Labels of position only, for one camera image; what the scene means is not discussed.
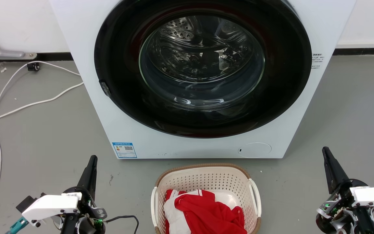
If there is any cream perforated laundry basket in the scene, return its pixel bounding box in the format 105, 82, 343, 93
151, 163, 262, 234

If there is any white front-load washing machine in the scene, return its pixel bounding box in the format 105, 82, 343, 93
49, 0, 358, 160

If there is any white power cable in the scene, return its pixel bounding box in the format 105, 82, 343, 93
0, 82, 84, 125

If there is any blue white energy label sticker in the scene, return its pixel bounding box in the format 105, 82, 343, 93
112, 142, 138, 159

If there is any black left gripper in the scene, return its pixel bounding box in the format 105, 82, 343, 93
62, 155, 107, 228

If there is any red and white garment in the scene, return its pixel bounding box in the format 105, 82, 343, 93
163, 189, 248, 234

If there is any black baseboard strip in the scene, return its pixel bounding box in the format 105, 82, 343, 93
0, 52, 74, 62
332, 48, 374, 56

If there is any teal plug connector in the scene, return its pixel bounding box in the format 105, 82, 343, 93
6, 217, 29, 234

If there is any thin black left gripper cable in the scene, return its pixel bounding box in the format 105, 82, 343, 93
104, 215, 140, 234

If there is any round white filter cover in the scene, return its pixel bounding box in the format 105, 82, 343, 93
238, 142, 272, 159

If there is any round black glass washer door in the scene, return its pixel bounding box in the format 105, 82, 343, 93
94, 0, 313, 139

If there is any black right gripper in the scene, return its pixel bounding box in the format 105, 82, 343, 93
322, 147, 370, 213

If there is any small printed text label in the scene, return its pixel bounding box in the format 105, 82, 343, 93
311, 54, 325, 70

